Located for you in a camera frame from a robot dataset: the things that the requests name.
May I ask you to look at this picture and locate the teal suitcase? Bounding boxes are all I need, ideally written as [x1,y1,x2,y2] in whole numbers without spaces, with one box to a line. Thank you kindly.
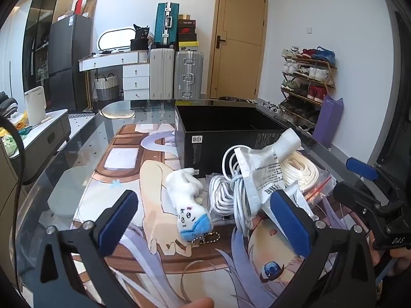
[154,3,180,47]

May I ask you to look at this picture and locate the printed cartoon desk mat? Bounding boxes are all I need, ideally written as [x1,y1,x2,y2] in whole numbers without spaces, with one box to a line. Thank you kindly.
[72,122,370,308]

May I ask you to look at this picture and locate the thin white cable coil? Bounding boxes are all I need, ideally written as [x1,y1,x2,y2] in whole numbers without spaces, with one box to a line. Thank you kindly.
[209,173,240,215]

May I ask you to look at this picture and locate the white suitcase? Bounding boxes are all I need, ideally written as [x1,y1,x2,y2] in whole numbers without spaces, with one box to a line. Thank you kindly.
[149,47,175,100]

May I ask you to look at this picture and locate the tan wooden door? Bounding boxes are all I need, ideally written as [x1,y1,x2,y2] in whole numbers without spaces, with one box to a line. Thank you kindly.
[207,0,268,100]

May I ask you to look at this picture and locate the white printed medicine packet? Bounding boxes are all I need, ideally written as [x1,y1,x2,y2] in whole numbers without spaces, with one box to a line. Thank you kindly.
[261,181,314,232]
[234,147,287,220]

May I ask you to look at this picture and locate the person's right hand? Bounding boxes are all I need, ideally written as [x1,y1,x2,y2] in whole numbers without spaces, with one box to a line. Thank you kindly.
[387,247,411,277]

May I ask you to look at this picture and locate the black refrigerator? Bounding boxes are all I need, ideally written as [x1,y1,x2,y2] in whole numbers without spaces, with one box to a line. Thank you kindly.
[48,14,92,111]

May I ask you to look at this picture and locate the woven basket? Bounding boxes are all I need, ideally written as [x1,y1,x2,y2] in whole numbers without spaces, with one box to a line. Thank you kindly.
[94,74,120,101]

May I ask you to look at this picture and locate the grey low cabinet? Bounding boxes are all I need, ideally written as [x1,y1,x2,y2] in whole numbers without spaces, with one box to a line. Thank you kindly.
[0,109,71,183]

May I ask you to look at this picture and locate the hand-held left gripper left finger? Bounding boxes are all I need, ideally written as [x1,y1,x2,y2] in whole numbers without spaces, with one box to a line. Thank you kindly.
[32,189,139,308]

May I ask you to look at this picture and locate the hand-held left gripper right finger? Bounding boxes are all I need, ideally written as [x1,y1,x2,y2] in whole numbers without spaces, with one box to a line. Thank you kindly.
[269,189,378,308]

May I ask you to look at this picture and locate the white plush toy with keychain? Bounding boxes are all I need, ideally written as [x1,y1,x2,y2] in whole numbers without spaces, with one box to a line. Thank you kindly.
[165,168,221,247]

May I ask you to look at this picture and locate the tall black glass cabinet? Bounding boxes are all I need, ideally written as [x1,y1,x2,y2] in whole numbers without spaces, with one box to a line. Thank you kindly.
[21,0,78,81]

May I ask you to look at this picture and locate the purple bag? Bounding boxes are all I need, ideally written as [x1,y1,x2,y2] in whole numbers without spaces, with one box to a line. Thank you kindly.
[312,95,344,148]

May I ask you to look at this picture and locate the black paper bag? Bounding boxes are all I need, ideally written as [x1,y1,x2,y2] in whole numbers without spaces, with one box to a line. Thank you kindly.
[134,24,150,41]

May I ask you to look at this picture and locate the wooden shoe rack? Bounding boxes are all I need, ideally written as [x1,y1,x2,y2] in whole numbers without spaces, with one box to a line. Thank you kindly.
[279,46,338,135]

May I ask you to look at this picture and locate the loose sneakers pile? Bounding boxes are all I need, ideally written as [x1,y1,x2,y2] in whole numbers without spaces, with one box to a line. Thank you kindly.
[257,100,285,118]

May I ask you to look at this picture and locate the silver suitcase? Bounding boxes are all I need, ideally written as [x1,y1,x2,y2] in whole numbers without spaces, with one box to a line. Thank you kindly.
[173,50,204,100]

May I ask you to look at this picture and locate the black cardboard box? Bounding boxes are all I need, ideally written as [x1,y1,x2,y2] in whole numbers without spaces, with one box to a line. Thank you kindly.
[174,100,289,178]

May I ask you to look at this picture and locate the white rope bundle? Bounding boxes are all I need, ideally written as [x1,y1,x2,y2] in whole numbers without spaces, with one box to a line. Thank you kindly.
[281,151,336,206]

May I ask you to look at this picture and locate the rows of assorted shoes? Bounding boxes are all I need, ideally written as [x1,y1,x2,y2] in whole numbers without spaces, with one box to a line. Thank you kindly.
[280,46,336,133]

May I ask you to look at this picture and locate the person's left hand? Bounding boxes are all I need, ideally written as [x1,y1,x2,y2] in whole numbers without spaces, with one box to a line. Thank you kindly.
[178,297,215,308]

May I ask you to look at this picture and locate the oval mirror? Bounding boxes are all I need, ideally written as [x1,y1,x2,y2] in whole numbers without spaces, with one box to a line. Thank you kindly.
[97,26,137,53]

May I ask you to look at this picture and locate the white small appliance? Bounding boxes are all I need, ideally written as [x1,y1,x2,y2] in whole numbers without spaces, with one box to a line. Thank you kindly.
[24,86,47,126]

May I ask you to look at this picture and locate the colourful clutter pile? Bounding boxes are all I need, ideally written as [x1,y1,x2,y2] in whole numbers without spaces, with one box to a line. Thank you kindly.
[0,91,33,156]

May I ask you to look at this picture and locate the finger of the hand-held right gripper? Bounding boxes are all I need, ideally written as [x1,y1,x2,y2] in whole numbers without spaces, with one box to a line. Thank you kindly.
[346,157,390,183]
[333,181,392,220]

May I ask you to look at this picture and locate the white dresser with drawers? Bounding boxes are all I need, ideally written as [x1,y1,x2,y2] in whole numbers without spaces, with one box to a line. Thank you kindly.
[79,51,151,101]

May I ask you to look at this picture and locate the thick white cable bundle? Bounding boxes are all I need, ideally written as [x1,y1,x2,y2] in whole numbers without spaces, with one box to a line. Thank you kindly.
[221,144,260,243]

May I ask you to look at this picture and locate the black storage box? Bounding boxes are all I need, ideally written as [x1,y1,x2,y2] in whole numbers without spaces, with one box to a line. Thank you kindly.
[130,38,150,51]

